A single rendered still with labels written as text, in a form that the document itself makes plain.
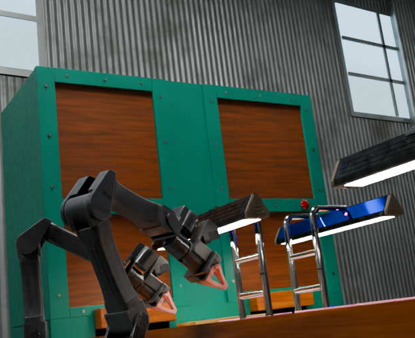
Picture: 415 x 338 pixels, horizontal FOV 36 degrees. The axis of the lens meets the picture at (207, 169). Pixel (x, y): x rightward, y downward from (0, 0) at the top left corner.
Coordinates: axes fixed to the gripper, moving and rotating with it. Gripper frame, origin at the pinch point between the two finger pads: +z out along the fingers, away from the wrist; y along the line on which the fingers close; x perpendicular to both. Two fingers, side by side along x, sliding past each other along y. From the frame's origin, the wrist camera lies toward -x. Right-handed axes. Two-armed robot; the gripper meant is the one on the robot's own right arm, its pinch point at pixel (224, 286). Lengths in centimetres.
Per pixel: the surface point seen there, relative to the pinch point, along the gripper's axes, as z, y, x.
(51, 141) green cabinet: -49, 84, -41
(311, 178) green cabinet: 53, 78, -113
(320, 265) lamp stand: 41, 24, -42
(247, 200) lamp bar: -3.2, 6.1, -28.8
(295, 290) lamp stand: 45, 39, -37
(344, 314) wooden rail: -8, -58, 19
